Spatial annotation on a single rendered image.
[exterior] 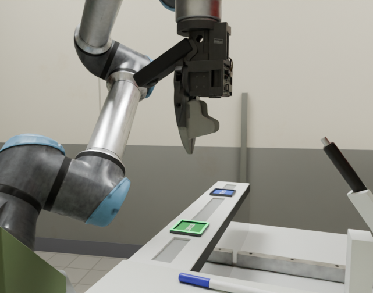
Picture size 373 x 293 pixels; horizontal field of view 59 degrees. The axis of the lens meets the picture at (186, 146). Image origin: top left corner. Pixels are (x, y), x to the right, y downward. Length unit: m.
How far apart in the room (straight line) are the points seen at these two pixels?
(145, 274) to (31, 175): 0.33
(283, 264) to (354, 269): 0.42
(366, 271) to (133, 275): 0.26
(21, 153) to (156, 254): 0.33
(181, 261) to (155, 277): 0.06
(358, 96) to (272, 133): 0.60
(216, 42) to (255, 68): 1.86
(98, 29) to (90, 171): 0.34
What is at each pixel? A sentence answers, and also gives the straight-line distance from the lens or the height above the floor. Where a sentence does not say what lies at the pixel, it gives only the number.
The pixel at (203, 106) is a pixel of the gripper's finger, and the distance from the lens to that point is 0.57.
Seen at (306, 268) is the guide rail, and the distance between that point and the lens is 0.78.
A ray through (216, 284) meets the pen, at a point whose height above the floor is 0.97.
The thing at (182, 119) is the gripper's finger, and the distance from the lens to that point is 0.53.
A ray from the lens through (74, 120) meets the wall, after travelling 2.71.
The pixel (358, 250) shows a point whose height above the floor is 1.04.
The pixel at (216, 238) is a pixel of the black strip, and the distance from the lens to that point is 0.59.
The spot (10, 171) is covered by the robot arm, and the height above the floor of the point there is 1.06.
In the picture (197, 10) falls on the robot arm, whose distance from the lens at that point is 0.54.
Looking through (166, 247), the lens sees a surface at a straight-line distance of 0.54.
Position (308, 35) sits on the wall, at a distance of 2.46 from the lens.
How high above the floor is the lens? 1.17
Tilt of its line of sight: 6 degrees down
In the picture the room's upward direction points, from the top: straight up
